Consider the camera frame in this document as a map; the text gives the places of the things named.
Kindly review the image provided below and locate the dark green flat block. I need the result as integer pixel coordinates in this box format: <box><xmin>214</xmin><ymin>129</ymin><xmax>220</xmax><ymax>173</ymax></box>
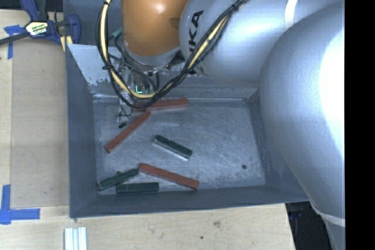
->
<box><xmin>152</xmin><ymin>134</ymin><xmax>194</xmax><ymax>162</ymax></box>
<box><xmin>115</xmin><ymin>181</ymin><xmax>160</xmax><ymax>195</ymax></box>
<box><xmin>97</xmin><ymin>168</ymin><xmax>140</xmax><ymax>192</ymax></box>

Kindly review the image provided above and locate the red-brown flat block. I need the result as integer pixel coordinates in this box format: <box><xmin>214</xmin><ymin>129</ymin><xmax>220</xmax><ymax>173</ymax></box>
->
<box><xmin>132</xmin><ymin>97</ymin><xmax>189</xmax><ymax>114</ymax></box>
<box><xmin>104</xmin><ymin>110</ymin><xmax>153</xmax><ymax>154</ymax></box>
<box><xmin>138</xmin><ymin>162</ymin><xmax>200</xmax><ymax>191</ymax></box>

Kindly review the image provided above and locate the grey metal bin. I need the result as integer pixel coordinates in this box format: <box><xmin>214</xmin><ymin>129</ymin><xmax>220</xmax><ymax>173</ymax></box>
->
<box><xmin>61</xmin><ymin>0</ymin><xmax>312</xmax><ymax>219</ymax></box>

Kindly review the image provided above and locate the pale wood flat board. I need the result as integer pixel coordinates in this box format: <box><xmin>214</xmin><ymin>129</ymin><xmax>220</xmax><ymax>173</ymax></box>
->
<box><xmin>9</xmin><ymin>43</ymin><xmax>71</xmax><ymax>210</ymax></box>

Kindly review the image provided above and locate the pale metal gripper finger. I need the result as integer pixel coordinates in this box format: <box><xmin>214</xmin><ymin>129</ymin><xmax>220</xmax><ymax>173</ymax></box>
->
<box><xmin>116</xmin><ymin>97</ymin><xmax>131</xmax><ymax>129</ymax></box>

